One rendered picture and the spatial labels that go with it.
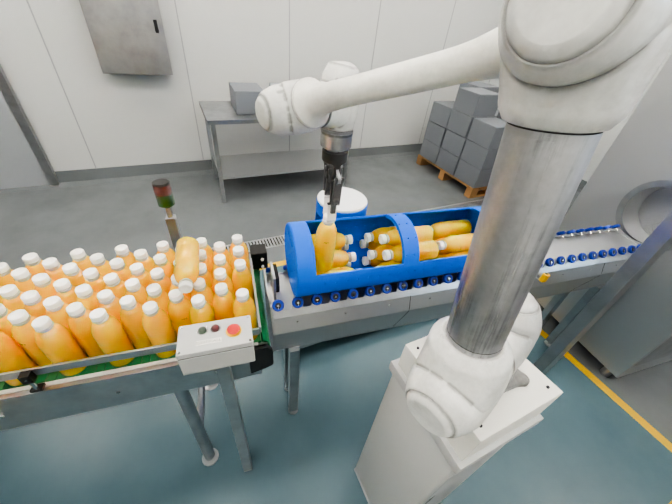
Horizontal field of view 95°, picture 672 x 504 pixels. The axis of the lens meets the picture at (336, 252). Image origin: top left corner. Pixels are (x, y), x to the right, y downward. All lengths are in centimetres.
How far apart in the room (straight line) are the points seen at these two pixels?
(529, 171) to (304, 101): 46
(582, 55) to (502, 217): 19
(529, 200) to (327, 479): 171
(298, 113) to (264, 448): 168
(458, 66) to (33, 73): 405
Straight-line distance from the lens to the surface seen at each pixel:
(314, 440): 198
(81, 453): 223
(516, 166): 44
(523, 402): 98
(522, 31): 37
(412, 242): 119
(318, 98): 69
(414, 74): 66
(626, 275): 183
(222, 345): 94
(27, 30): 428
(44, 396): 134
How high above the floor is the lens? 186
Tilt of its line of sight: 39 degrees down
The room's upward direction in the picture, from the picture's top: 7 degrees clockwise
